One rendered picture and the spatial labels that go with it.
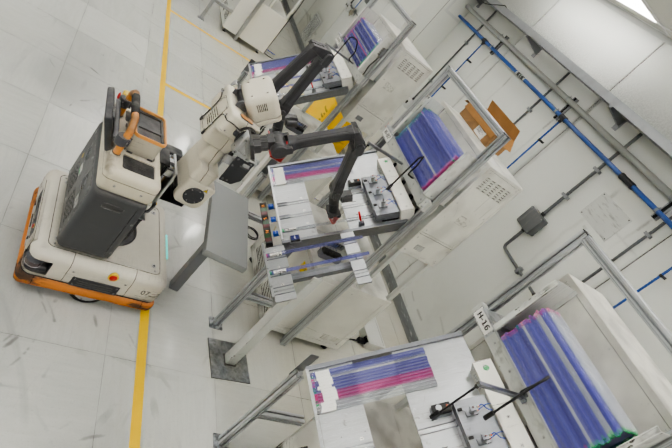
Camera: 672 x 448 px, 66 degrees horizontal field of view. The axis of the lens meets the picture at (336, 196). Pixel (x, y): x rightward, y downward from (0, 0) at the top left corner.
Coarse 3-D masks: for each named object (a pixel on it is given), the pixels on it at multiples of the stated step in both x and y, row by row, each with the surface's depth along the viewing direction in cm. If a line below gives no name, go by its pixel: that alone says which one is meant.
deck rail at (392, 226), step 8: (376, 224) 286; (384, 224) 286; (392, 224) 286; (400, 224) 288; (336, 232) 282; (344, 232) 282; (360, 232) 285; (368, 232) 286; (376, 232) 288; (384, 232) 289; (288, 240) 279; (304, 240) 280; (312, 240) 281; (320, 240) 282; (328, 240) 284
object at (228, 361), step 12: (300, 288) 262; (312, 288) 262; (300, 300) 267; (276, 312) 270; (288, 312) 271; (264, 324) 274; (276, 324) 276; (252, 336) 279; (264, 336) 280; (216, 348) 292; (228, 348) 298; (240, 348) 283; (216, 360) 286; (228, 360) 288; (240, 360) 298; (216, 372) 280; (228, 372) 286; (240, 372) 292
